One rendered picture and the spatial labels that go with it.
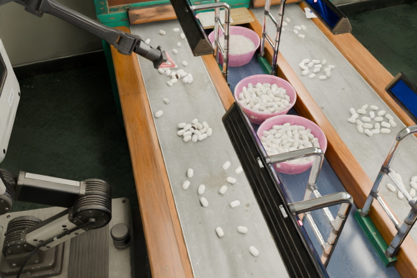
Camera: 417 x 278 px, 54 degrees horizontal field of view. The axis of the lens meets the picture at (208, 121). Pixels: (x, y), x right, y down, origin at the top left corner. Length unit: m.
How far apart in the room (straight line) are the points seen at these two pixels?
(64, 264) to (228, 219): 0.65
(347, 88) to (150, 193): 1.02
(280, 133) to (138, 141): 0.56
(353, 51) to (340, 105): 0.40
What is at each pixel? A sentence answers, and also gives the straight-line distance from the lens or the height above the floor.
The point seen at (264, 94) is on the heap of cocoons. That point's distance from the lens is 1.84.
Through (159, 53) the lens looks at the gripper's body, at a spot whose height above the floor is 0.90.
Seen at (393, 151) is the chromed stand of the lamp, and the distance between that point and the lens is 1.27.
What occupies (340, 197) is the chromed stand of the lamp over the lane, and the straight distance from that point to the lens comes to 1.01.
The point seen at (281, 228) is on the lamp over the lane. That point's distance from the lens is 0.98.
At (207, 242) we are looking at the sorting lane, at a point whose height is 0.74.
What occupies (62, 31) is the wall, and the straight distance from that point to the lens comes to 3.22.
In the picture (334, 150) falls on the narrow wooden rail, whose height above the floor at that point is 0.76.
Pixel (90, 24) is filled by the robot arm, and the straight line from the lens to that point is 1.73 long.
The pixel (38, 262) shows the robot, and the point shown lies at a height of 0.53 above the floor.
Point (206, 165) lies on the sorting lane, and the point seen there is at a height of 0.74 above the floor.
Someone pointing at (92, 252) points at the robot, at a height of 0.48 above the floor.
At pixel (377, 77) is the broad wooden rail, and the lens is 2.01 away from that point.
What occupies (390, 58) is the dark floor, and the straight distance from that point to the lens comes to 3.63.
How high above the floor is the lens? 1.90
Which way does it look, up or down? 44 degrees down
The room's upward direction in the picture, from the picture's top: straight up
